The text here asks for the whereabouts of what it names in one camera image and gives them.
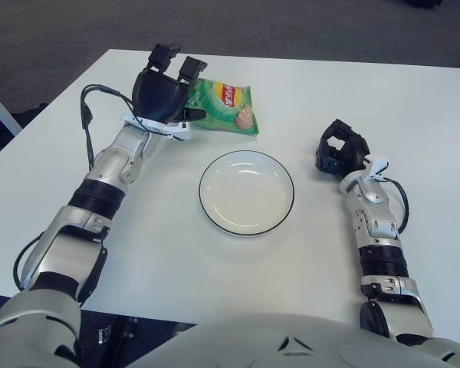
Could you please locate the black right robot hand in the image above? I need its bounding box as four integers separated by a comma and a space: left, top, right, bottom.
314, 118, 370, 176

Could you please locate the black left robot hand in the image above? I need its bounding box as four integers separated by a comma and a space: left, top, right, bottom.
131, 44, 208, 126

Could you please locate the green chips snack bag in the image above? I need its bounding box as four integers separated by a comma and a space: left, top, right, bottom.
183, 77, 261, 137

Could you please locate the white plate with black rim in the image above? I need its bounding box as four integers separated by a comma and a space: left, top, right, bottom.
198, 149, 294, 235

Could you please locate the white table leg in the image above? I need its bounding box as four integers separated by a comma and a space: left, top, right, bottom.
0, 82, 23, 136

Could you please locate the grey robot torso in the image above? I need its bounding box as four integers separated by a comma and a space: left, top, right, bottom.
126, 313, 460, 368

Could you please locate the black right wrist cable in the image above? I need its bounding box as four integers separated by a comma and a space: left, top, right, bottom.
381, 176, 410, 233

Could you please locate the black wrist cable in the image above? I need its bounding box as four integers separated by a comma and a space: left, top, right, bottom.
80, 84, 139, 169
381, 176, 410, 233

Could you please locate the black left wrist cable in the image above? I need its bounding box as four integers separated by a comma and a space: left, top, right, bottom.
80, 84, 139, 169

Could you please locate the black left elbow cable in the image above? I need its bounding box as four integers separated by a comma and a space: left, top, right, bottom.
13, 233, 43, 291

